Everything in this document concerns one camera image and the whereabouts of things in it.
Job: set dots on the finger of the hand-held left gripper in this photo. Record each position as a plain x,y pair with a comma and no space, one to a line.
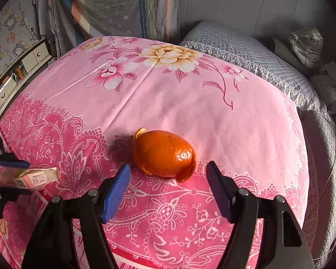
8,192
12,163

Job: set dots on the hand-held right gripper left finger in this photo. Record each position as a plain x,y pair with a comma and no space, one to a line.
116,193

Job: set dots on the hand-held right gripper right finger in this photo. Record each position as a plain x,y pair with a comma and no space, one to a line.
218,187

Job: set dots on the green and white tissue pack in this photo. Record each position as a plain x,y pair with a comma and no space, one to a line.
30,178

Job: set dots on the orange fruit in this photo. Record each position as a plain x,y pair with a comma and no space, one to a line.
165,154

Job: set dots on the pink floral blanket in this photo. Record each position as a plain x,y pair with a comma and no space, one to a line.
162,98

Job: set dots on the white cabinet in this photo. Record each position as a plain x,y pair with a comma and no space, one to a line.
30,58

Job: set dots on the cartoon print cloth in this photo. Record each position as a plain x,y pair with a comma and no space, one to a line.
8,33

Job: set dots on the grey frilled cushion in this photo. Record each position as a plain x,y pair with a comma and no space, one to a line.
330,89

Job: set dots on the grey bolster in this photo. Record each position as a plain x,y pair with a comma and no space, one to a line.
285,53

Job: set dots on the white tiger plush toy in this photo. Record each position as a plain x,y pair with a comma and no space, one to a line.
306,44

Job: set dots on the grey patterned hanging cloth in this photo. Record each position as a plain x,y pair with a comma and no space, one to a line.
114,5

